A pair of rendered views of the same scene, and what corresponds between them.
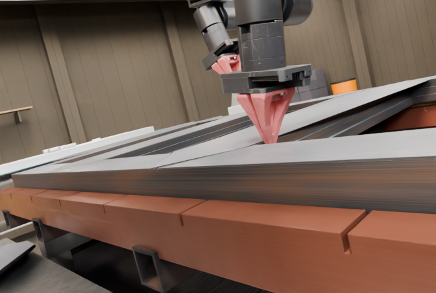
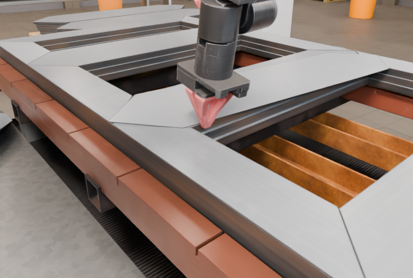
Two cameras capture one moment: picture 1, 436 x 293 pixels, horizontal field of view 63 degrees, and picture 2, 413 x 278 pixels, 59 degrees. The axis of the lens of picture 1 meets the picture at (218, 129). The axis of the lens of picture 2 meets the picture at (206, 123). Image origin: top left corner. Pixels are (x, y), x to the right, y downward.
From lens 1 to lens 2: 0.23 m
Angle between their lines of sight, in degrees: 21
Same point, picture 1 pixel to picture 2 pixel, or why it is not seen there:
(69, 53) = not seen: outside the picture
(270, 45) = (219, 63)
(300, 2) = (260, 21)
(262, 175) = (176, 176)
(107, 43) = not seen: outside the picture
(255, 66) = (203, 74)
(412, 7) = not seen: outside the picture
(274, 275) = (162, 243)
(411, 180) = (246, 229)
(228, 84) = (181, 75)
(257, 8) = (214, 32)
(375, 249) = (208, 264)
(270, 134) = (206, 121)
